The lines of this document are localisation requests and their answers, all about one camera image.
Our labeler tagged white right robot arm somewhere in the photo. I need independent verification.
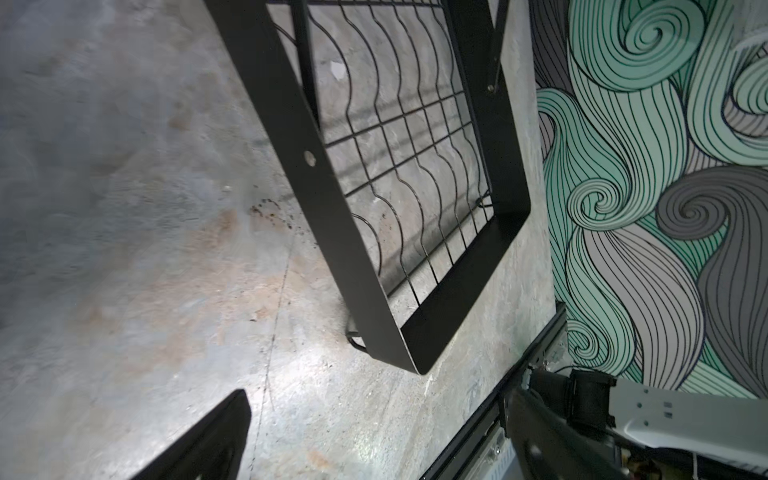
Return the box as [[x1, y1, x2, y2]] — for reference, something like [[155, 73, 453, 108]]
[[525, 369, 767, 479]]

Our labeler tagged black wire dish rack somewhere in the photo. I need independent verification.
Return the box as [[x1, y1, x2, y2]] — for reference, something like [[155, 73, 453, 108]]
[[206, 1, 531, 375]]

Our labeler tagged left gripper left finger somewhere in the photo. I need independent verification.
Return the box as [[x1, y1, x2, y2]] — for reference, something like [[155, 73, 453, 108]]
[[133, 389, 252, 480]]

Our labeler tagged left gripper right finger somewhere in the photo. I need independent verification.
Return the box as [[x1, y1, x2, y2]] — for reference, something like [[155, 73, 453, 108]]
[[507, 387, 627, 479]]

